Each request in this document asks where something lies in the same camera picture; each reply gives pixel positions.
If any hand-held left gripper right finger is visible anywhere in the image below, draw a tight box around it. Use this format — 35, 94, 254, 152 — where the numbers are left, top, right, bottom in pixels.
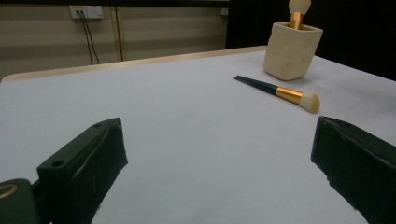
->
310, 116, 396, 224

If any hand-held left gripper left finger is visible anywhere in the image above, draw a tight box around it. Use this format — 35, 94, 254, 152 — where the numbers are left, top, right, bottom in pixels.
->
36, 117, 129, 224

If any cream ceramic square cup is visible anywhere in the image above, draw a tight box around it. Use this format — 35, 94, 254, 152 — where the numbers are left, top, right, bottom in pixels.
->
262, 21, 324, 82

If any makeup brush with gold ferrule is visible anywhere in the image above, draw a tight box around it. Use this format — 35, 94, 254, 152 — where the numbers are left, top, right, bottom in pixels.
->
288, 0, 312, 31
233, 75, 321, 114

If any white wall socket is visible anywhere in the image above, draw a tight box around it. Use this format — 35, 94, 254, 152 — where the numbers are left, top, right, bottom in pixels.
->
68, 5, 104, 20

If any black curtain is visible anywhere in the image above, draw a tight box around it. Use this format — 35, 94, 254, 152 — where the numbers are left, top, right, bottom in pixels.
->
225, 0, 396, 81

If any vertical wooden wall strip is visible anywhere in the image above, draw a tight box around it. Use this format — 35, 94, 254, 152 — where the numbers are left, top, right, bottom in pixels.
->
111, 6, 124, 62

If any black wall socket cable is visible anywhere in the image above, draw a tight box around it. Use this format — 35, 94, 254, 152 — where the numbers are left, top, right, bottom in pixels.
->
79, 9, 101, 65
76, 9, 94, 66

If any wooden table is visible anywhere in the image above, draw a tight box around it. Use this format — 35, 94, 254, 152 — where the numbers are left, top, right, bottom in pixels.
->
1, 45, 269, 84

